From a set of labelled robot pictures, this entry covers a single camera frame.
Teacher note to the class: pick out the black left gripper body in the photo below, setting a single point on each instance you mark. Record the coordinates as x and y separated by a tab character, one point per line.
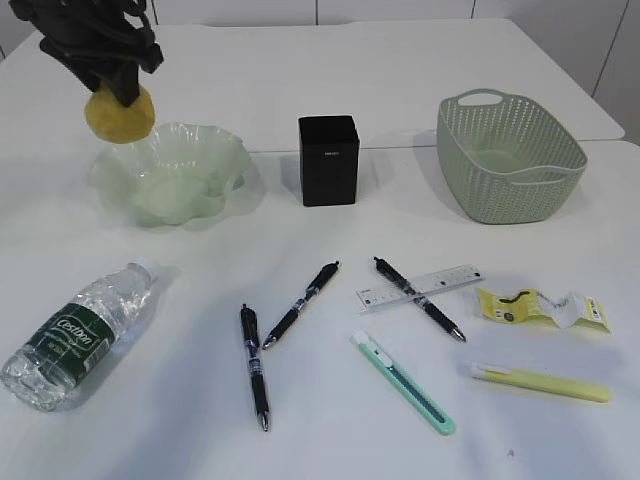
93	31

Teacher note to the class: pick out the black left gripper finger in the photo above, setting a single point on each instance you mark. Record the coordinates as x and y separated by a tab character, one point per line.
82	66
123	82

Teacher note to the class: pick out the yellow pear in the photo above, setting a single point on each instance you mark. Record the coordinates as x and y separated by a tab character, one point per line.
112	122

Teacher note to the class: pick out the clear water bottle green label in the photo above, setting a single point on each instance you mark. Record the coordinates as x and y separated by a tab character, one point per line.
47	371

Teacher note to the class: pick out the yellow waste paper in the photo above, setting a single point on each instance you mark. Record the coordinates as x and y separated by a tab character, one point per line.
531	305

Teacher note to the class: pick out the pale green wavy plate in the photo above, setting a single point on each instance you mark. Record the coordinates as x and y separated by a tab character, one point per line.
177	173

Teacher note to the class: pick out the black square pen holder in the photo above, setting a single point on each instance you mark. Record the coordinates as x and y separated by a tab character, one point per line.
329	150

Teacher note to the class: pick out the black pen front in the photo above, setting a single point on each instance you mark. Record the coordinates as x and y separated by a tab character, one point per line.
249	325

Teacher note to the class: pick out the black pen middle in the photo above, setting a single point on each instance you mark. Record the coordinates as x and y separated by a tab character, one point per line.
315	286

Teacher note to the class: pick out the clear plastic ruler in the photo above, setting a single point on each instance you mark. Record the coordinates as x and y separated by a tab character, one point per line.
388	294

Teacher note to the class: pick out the black pen on ruler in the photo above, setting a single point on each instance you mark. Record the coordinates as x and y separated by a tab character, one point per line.
389	273

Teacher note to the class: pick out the green woven plastic basket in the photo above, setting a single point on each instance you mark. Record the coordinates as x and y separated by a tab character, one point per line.
505	158

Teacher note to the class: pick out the green utility knife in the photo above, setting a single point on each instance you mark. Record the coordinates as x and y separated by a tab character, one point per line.
383	362

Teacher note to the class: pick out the yellow utility knife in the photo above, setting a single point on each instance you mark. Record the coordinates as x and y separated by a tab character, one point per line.
541	382

